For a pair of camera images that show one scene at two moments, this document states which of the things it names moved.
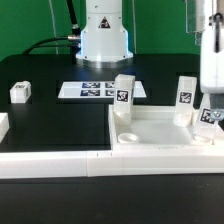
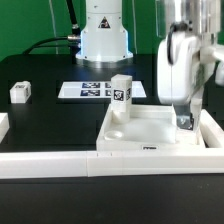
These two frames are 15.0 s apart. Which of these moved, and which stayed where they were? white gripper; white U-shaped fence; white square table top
Moved: white square table top; white gripper
Stayed: white U-shaped fence
